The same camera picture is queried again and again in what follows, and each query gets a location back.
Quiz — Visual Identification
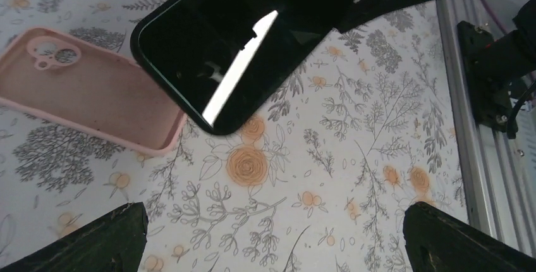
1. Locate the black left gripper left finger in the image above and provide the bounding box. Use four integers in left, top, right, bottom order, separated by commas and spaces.
1, 202, 149, 271

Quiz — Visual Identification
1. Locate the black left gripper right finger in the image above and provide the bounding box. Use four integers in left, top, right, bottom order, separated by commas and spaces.
403, 202, 535, 271

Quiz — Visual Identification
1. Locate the pink phone case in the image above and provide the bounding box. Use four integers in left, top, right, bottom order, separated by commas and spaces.
1, 27, 187, 156

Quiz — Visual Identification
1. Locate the black smartphone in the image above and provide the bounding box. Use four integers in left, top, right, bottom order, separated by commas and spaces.
130, 0, 353, 136

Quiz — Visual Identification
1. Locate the floral patterned table mat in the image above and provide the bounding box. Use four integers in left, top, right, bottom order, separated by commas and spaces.
1, 2, 467, 271

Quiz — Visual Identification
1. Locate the aluminium rail base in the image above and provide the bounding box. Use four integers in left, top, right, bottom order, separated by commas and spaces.
436, 0, 535, 256

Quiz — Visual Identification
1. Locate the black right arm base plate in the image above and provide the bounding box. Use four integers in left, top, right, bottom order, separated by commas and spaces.
456, 21, 513, 133

